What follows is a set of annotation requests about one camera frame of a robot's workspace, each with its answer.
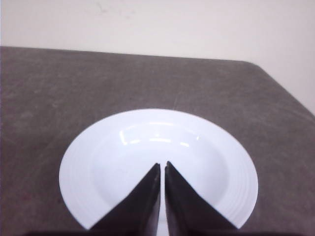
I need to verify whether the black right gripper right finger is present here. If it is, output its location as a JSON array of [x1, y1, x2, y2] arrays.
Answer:
[[165, 161, 237, 236]]

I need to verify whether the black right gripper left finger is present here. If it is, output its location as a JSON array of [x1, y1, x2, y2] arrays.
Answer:
[[90, 163, 160, 236]]

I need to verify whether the white plate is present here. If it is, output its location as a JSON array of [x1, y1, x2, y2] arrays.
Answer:
[[59, 109, 258, 229]]

